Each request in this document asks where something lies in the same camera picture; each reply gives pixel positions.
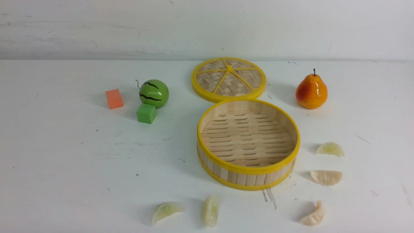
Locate pale green dumpling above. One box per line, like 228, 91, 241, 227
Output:
201, 194, 219, 227
316, 142, 345, 157

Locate greenish dumpling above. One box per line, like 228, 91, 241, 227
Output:
151, 202, 184, 226

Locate beige dumpling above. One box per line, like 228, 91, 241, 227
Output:
310, 170, 343, 186
299, 200, 325, 227

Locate woven bamboo steamer lid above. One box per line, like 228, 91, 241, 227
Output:
191, 57, 267, 103

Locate bamboo steamer tray yellow rim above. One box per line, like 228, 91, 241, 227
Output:
197, 99, 301, 191

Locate green toy watermelon ball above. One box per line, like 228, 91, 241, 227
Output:
136, 79, 169, 109

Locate green foam cube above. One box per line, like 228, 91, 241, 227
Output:
136, 104, 157, 124

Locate orange foam cube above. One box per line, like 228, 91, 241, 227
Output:
105, 89, 123, 109

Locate orange toy pear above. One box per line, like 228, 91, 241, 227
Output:
296, 68, 328, 110

